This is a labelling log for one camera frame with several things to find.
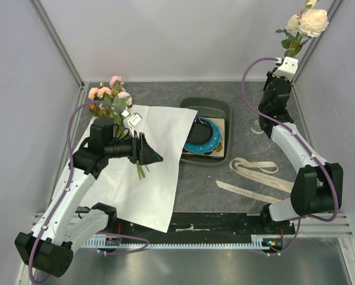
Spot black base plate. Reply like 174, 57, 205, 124
108, 212, 295, 243

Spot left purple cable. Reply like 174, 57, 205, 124
27, 100, 151, 283

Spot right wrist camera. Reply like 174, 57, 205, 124
272, 56, 299, 82

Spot white flower stem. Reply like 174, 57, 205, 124
275, 0, 329, 58

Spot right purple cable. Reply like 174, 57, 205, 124
242, 56, 340, 258

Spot clear glass vase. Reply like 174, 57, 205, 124
251, 121, 264, 135

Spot pink flower stems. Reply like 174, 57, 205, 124
87, 75, 148, 179

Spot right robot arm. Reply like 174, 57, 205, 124
258, 71, 344, 234

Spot purple cable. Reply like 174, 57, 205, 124
27, 100, 151, 283
242, 56, 340, 258

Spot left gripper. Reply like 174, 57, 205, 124
105, 131, 163, 166

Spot white wrapping paper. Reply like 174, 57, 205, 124
73, 104, 199, 234

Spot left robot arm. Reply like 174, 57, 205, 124
14, 119, 163, 277

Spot wooden puzzle board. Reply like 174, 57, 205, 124
182, 118, 224, 158

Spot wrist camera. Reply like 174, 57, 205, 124
121, 110, 142, 137
272, 56, 299, 82

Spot dark green tray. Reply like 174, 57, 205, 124
179, 97, 232, 166

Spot blue plate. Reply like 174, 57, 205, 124
183, 116, 223, 155

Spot cream ribbon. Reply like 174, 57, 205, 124
216, 157, 293, 204

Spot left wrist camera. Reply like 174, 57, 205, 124
121, 110, 142, 137

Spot left aluminium frame post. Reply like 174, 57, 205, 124
29, 0, 85, 90

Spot grey cable duct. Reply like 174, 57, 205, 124
82, 235, 283, 250

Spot orange flower stem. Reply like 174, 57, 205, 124
87, 103, 129, 139

